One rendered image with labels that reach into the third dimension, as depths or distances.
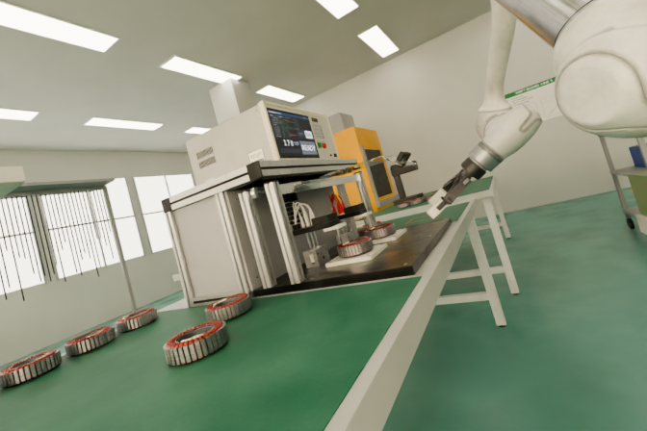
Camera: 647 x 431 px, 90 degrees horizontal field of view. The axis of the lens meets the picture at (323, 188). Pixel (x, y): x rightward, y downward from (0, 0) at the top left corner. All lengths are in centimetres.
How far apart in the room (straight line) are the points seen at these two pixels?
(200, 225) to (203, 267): 14
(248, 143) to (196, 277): 47
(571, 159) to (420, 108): 250
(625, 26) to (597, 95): 10
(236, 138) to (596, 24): 92
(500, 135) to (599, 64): 55
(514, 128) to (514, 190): 517
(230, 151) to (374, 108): 567
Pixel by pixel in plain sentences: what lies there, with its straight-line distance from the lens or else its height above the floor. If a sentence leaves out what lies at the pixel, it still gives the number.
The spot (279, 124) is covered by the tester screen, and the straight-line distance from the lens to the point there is 108.
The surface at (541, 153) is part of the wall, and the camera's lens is 625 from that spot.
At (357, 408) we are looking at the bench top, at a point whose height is 75.
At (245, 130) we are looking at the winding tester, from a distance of 110.
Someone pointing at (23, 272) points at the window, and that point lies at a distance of 716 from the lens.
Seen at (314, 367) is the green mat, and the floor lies 75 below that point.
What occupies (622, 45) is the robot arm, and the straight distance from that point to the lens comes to 58.
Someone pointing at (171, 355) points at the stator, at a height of 77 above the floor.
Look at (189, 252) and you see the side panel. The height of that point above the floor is 92.
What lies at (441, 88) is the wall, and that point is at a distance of 641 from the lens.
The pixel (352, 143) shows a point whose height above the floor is 171.
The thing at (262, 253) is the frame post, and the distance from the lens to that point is 94.
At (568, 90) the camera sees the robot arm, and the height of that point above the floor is 101.
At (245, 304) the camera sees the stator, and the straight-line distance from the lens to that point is 85.
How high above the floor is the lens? 95
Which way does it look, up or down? 3 degrees up
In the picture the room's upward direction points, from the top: 16 degrees counter-clockwise
